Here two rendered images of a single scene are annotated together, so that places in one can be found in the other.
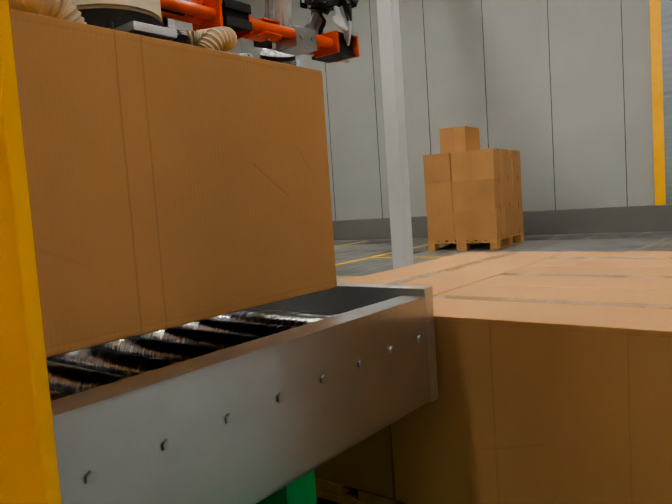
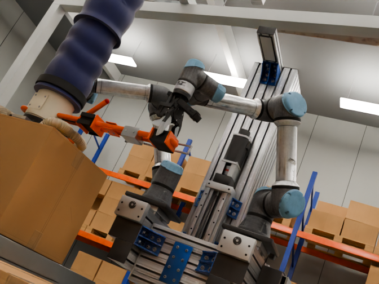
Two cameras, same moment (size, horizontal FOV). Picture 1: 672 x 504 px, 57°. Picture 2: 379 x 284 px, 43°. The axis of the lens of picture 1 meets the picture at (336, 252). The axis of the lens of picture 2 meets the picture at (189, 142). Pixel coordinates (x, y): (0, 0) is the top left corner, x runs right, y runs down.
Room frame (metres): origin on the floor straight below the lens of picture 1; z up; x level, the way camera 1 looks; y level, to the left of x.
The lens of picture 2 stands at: (1.41, -1.66, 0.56)
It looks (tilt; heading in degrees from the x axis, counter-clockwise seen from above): 21 degrees up; 83
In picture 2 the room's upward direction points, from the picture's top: 25 degrees clockwise
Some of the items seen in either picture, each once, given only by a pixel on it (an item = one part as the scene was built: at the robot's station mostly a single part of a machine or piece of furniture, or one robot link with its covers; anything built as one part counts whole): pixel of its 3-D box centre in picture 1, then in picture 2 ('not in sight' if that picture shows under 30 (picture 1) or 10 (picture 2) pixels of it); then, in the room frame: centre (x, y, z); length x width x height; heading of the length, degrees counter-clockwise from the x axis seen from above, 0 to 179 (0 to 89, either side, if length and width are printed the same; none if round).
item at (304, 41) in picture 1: (296, 41); (133, 135); (1.42, 0.06, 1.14); 0.07 x 0.07 x 0.04; 51
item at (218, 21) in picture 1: (222, 20); (91, 124); (1.26, 0.19, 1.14); 0.10 x 0.08 x 0.06; 51
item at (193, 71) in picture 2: not in sight; (192, 74); (1.52, -0.01, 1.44); 0.09 x 0.08 x 0.11; 16
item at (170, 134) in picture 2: (336, 46); (162, 140); (1.53, -0.03, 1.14); 0.08 x 0.07 x 0.05; 141
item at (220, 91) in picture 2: not in sight; (208, 89); (1.61, 0.03, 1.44); 0.11 x 0.11 x 0.08; 16
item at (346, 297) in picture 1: (286, 296); (38, 263); (1.34, 0.11, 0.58); 0.70 x 0.03 x 0.06; 52
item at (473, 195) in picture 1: (474, 186); not in sight; (9.04, -2.05, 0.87); 1.20 x 1.01 x 1.74; 147
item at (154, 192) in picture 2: not in sight; (158, 196); (1.67, 0.56, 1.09); 0.15 x 0.15 x 0.10
